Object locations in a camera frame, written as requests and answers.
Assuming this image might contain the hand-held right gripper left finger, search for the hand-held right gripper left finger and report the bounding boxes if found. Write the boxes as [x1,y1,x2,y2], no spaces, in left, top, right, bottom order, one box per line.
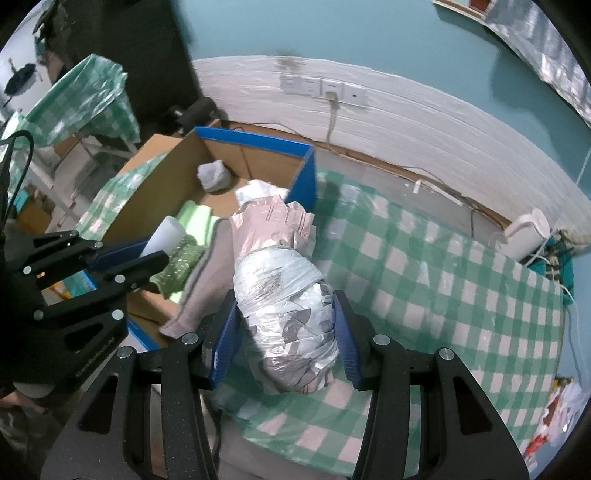
[41,290,241,480]

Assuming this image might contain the grey cloth bundle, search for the grey cloth bundle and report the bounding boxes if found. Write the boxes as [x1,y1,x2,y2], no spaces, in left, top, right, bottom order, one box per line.
[197,160,232,192]

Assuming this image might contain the white electric kettle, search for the white electric kettle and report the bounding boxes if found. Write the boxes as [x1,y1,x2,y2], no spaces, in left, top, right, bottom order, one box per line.
[489,208,552,264]

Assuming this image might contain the green checkered cloth on chair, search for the green checkered cloth on chair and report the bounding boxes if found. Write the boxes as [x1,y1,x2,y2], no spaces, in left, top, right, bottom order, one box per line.
[21,53,141,148]

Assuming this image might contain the silver foil panel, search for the silver foil panel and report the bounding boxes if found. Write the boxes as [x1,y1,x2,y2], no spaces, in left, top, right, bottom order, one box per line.
[434,0,591,125]

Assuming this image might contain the pinkish grey towel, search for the pinkish grey towel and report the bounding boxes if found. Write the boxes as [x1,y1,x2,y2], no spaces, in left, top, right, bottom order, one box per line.
[159,219,241,337]

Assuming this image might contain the colourful plastic bag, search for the colourful plastic bag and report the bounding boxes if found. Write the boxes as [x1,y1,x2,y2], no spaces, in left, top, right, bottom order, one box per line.
[526,376,585,457]

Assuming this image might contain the tangled cables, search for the tangled cables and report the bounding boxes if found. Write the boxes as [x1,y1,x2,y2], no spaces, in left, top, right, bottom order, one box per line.
[524,228,578,305]

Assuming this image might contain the white wide wall socket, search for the white wide wall socket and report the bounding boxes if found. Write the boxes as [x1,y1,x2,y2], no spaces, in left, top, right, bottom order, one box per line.
[280,75,322,96]

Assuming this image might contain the white single wall socket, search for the white single wall socket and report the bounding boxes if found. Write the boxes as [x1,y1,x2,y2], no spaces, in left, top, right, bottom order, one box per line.
[344,85,369,108]

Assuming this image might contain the black cable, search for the black cable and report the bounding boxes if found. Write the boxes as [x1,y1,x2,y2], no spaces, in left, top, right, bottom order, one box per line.
[0,130,37,222]

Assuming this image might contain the light green foam sheet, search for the light green foam sheet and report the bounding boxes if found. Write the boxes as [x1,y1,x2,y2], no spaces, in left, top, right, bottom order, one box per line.
[177,202,220,245]

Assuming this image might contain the white cable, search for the white cable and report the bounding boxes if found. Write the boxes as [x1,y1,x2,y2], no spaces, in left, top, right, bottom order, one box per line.
[561,281,583,384]

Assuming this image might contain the white foam roll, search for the white foam roll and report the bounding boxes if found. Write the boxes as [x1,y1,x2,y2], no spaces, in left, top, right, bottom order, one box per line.
[139,218,184,259]

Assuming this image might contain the white cloth bundle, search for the white cloth bundle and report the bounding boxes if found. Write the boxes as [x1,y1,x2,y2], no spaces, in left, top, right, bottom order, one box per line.
[235,179,289,206]

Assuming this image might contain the grey plug cable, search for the grey plug cable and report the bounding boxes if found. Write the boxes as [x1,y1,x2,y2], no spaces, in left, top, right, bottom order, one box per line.
[325,91,343,145]

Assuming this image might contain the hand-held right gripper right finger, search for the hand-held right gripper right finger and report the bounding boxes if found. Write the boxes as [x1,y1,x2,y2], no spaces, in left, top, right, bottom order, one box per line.
[332,290,529,480]

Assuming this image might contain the black device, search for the black device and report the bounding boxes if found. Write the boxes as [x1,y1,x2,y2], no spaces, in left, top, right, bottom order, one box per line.
[168,96,218,131]

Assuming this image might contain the person's left forearm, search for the person's left forearm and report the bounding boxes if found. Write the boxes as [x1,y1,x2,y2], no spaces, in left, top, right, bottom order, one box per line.
[0,381,49,462]

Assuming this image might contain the blue cardboard box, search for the blue cardboard box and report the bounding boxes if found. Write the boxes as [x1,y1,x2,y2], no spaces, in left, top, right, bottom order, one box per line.
[99,126,317,352]

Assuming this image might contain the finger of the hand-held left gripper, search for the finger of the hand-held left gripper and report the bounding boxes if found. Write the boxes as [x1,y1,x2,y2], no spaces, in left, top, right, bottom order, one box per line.
[34,250,169,324]
[9,231,151,278]

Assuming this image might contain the green checkered tablecloth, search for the green checkered tablecloth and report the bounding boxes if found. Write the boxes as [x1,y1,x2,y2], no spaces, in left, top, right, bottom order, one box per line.
[76,152,566,478]

